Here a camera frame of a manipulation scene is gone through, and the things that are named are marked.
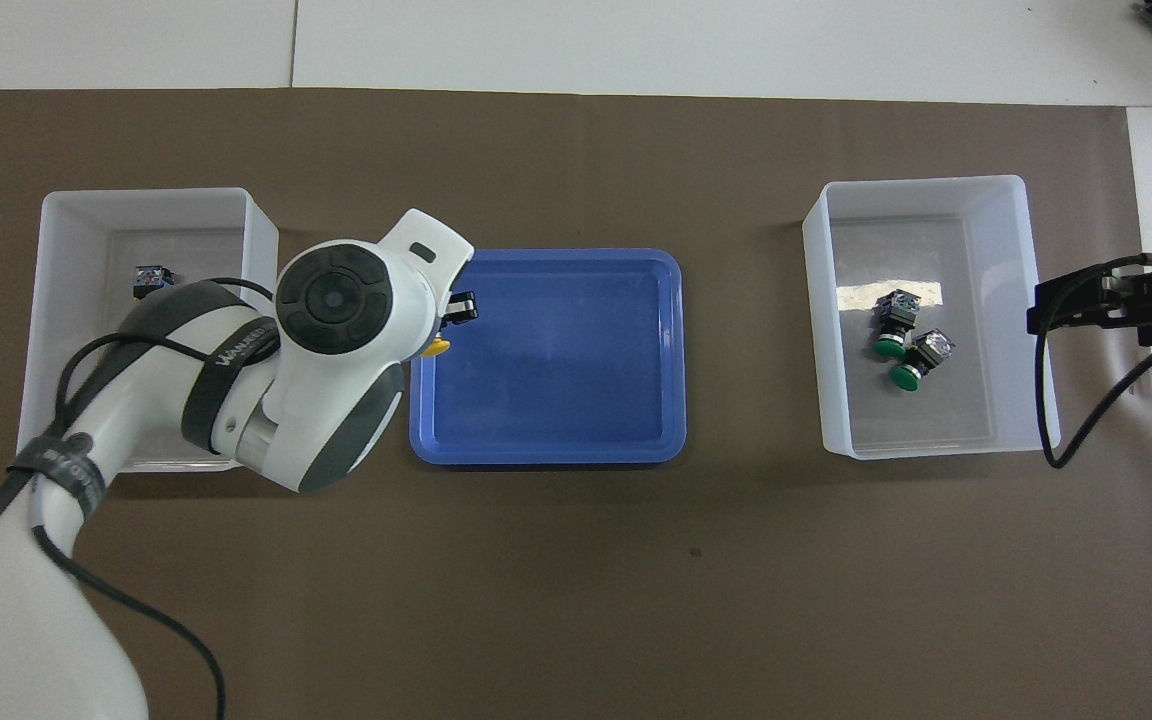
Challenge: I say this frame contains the green push button switch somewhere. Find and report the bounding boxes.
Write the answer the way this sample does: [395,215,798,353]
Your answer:
[888,330,958,392]
[871,289,923,360]

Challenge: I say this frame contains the blue plastic tray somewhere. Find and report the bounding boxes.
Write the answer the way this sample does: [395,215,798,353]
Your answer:
[409,248,687,466]

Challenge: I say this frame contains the translucent white plastic box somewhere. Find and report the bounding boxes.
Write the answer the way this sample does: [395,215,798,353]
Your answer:
[802,175,1062,461]
[16,187,280,475]

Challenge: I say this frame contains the brown table mat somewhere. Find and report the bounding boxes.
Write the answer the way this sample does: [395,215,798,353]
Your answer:
[0,88,1152,720]

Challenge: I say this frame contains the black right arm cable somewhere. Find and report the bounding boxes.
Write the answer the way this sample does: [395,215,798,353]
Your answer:
[1034,253,1152,469]

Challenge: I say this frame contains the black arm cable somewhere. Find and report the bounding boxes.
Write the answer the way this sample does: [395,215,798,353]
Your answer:
[1034,253,1152,469]
[24,278,277,720]

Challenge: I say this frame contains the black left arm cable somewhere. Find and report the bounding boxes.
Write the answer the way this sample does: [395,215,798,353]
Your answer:
[24,278,277,720]

